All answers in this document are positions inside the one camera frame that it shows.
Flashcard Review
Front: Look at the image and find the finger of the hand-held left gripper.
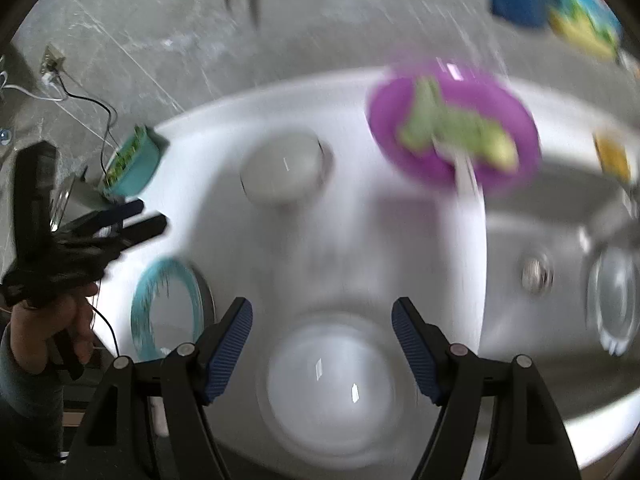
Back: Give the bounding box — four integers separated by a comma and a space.
75, 213, 169, 262
59, 198, 146, 242

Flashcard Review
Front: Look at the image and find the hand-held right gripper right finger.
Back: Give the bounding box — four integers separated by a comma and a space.
391, 296, 584, 480

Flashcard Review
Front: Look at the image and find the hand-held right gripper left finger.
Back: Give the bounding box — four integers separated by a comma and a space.
65, 296, 254, 480

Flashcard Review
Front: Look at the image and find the teal floral plate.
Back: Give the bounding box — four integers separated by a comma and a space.
130, 256, 204, 362

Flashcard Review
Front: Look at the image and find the large white bowl dark rim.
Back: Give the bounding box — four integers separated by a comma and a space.
257, 310, 407, 467

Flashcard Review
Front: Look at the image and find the person's left hand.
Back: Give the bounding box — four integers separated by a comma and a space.
9, 281, 99, 382

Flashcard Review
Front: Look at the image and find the teal plant pot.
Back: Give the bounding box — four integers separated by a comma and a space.
97, 124, 171, 199

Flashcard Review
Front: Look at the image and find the metal sink drain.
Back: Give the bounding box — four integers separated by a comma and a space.
521, 254, 555, 295

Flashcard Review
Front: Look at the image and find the small white bowl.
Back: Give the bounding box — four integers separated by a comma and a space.
239, 129, 327, 207

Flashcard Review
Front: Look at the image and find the white sink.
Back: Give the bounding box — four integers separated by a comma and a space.
480, 77, 640, 461

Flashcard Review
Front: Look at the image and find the white spoon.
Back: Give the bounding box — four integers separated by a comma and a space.
433, 140, 487, 202

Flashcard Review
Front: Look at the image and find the clear glass in sink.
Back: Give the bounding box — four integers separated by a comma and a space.
586, 244, 640, 357

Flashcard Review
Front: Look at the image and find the purple plate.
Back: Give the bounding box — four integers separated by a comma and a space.
366, 61, 542, 197

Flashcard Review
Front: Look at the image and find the green toy food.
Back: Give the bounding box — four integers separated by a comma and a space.
399, 76, 520, 171

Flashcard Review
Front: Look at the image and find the yellow small object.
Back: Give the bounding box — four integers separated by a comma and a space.
594, 131, 633, 184

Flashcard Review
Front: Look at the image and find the yellow and blue cloth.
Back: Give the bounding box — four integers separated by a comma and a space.
546, 0, 625, 63

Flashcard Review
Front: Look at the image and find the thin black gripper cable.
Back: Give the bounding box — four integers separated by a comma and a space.
91, 305, 122, 357

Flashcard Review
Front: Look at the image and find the black power cable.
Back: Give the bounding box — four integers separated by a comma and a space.
54, 76, 120, 162

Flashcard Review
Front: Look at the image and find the white cable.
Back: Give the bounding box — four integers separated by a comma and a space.
0, 69, 66, 105

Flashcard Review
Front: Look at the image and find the wall socket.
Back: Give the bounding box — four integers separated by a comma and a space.
40, 44, 67, 87

